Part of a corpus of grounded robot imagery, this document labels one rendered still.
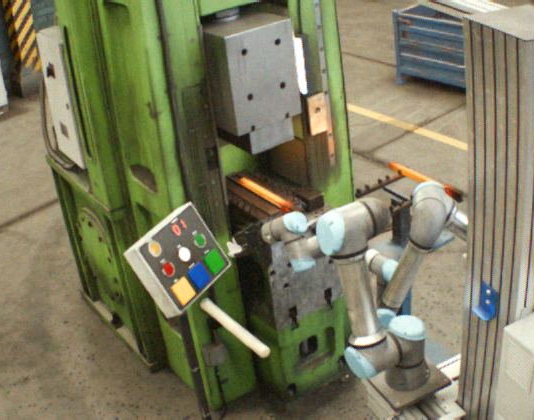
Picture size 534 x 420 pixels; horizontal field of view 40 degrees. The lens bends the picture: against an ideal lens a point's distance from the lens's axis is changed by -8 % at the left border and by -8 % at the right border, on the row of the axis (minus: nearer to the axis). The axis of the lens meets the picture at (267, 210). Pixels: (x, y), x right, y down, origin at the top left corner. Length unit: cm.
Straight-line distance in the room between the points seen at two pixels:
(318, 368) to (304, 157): 99
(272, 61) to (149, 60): 47
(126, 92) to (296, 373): 148
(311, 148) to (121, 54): 91
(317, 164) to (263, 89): 59
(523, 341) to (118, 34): 201
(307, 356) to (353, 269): 146
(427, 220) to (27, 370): 252
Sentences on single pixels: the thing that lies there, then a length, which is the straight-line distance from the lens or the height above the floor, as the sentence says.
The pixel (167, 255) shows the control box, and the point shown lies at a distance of 278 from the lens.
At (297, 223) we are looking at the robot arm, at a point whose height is 126.
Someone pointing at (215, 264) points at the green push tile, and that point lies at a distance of 290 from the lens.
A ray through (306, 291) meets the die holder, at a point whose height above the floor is 60.
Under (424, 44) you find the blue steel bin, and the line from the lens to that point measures 696.
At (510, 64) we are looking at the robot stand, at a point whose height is 195.
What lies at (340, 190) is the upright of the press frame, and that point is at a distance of 360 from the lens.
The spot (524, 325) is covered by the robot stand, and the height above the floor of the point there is 123.
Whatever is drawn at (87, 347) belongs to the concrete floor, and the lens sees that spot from 433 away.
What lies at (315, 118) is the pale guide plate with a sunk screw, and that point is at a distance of 334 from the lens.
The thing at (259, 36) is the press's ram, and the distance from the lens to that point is 293.
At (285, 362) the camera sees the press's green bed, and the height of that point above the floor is 27.
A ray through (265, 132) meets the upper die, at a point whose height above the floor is 134.
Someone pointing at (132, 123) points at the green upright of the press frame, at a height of 136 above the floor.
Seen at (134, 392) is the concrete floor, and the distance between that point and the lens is 395.
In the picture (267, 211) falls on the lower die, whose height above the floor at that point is 99.
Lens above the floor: 255
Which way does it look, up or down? 29 degrees down
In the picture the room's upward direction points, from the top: 8 degrees counter-clockwise
